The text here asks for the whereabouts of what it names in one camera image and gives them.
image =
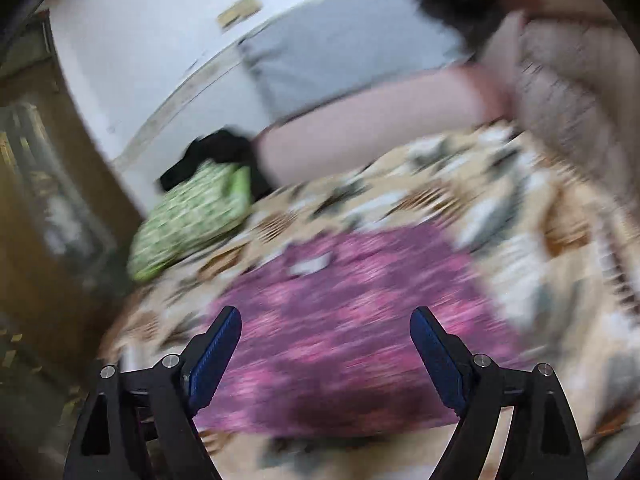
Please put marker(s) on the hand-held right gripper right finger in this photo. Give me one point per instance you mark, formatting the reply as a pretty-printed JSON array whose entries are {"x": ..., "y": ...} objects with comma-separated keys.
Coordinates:
[{"x": 440, "y": 360}]

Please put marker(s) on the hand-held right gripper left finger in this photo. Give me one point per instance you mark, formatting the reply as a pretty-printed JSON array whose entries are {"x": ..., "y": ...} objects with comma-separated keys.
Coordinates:
[{"x": 212, "y": 362}]

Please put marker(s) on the purple floral shirt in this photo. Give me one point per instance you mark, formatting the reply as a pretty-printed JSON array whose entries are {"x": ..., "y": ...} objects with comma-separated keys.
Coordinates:
[{"x": 350, "y": 320}]

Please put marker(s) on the floral beige blanket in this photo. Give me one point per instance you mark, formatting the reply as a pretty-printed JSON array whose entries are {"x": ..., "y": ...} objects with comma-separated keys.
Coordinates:
[{"x": 525, "y": 240}]

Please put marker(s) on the green patterned pillow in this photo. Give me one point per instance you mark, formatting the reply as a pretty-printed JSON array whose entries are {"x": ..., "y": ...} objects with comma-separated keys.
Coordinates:
[{"x": 195, "y": 215}]

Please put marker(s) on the black cloth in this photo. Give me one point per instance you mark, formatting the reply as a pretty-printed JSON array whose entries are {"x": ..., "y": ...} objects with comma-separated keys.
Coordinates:
[{"x": 215, "y": 152}]

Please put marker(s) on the pink headboard cushion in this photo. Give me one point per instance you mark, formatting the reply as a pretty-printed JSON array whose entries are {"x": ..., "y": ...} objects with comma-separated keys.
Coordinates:
[{"x": 370, "y": 125}]

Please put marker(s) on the striped floral pillow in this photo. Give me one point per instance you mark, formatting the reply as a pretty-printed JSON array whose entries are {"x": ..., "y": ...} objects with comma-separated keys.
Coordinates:
[{"x": 575, "y": 95}]

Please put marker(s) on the grey pillow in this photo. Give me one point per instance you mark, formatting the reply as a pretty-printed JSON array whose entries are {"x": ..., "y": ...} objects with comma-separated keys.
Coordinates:
[{"x": 350, "y": 45}]

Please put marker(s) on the gold wall switch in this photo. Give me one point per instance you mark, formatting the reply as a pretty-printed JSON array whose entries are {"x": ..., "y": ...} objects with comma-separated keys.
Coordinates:
[{"x": 239, "y": 9}]

